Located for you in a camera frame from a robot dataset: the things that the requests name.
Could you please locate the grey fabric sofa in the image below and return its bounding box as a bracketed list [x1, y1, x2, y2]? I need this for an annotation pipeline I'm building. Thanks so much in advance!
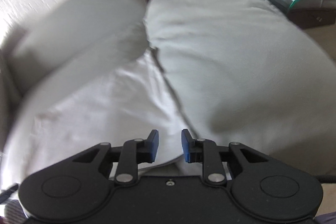
[1, 0, 335, 174]

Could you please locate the light grey t-shirt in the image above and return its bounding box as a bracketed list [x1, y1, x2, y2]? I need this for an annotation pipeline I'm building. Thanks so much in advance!
[1, 50, 186, 185]

